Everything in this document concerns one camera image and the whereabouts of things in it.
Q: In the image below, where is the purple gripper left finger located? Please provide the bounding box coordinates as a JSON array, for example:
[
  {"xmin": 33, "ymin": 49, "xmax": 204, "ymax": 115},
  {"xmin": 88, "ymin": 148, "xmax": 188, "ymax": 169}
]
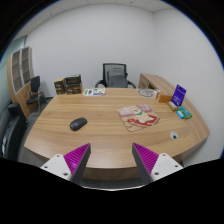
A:
[{"xmin": 41, "ymin": 144, "xmax": 91, "ymax": 184}]

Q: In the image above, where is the cartoon printed mouse pad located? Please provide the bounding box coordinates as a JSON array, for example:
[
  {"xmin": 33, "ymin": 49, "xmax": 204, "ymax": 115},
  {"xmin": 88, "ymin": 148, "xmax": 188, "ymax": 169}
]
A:
[{"xmin": 117, "ymin": 104, "xmax": 159, "ymax": 132}]

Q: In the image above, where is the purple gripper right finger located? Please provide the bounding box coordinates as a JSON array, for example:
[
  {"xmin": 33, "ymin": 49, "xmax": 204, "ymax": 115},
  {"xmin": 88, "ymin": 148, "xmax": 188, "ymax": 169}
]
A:
[{"xmin": 132, "ymin": 143, "xmax": 182, "ymax": 184}]

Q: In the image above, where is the blue card pack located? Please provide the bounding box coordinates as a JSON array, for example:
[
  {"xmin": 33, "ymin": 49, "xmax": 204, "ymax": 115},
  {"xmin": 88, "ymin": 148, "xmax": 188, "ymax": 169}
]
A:
[{"xmin": 176, "ymin": 111, "xmax": 184, "ymax": 119}]

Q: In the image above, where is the black leather sofa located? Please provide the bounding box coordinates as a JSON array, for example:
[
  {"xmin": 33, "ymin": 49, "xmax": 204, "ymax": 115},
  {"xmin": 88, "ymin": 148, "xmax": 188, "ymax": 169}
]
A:
[{"xmin": 0, "ymin": 103, "xmax": 27, "ymax": 161}]

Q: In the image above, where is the wooden side cabinet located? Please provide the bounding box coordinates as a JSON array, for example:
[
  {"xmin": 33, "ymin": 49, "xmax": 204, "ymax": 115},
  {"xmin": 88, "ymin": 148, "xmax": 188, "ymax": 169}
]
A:
[{"xmin": 138, "ymin": 73, "xmax": 175, "ymax": 94}]

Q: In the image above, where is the black side chair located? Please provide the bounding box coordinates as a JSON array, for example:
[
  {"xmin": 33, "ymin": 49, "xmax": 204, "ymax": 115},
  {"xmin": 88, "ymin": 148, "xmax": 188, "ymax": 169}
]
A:
[{"xmin": 26, "ymin": 76, "xmax": 46, "ymax": 105}]

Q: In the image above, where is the green card pack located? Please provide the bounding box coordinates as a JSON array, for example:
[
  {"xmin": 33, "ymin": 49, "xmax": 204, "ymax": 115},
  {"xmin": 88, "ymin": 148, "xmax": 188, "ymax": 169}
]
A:
[{"xmin": 178, "ymin": 106, "xmax": 192, "ymax": 119}]

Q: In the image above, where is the beige small pack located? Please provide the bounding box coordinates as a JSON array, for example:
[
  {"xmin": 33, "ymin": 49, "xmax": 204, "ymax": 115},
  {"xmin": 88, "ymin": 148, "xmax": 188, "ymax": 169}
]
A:
[{"xmin": 167, "ymin": 101, "xmax": 178, "ymax": 111}]

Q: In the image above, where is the white table cable grommet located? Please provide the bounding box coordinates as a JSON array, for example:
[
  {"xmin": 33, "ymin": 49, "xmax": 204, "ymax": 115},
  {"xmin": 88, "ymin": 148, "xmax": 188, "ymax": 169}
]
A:
[{"xmin": 170, "ymin": 131, "xmax": 178, "ymax": 140}]

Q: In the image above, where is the white green leaflet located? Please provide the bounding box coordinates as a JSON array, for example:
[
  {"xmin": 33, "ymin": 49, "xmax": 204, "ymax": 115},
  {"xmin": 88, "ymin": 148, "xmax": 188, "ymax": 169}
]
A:
[{"xmin": 83, "ymin": 88, "xmax": 105, "ymax": 96}]

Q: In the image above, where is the purple standing card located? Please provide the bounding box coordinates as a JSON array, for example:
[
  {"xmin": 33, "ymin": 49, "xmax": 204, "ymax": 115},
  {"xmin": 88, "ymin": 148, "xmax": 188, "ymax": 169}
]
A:
[{"xmin": 171, "ymin": 85, "xmax": 186, "ymax": 106}]

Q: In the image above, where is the black mesh office chair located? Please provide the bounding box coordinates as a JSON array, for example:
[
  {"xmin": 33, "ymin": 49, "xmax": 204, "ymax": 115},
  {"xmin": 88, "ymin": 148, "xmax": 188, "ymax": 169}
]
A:
[{"xmin": 95, "ymin": 63, "xmax": 136, "ymax": 88}]

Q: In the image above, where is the dark brown cardboard box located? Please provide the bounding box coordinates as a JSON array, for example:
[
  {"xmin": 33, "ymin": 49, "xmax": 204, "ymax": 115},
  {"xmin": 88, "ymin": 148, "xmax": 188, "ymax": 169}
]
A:
[{"xmin": 64, "ymin": 74, "xmax": 82, "ymax": 94}]

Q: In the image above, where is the black computer mouse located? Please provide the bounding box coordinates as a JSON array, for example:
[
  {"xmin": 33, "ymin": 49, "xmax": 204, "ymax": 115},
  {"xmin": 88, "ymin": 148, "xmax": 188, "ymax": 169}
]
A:
[{"xmin": 70, "ymin": 117, "xmax": 87, "ymax": 131}]

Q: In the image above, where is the orange wooden box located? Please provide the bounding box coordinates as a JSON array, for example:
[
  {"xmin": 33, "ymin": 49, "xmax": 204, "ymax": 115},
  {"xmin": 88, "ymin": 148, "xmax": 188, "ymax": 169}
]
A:
[{"xmin": 156, "ymin": 92, "xmax": 172, "ymax": 103}]

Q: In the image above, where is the small brown box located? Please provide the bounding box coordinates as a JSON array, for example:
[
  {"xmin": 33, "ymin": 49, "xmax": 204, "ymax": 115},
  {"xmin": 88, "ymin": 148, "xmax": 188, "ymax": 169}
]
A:
[{"xmin": 54, "ymin": 78, "xmax": 65, "ymax": 95}]

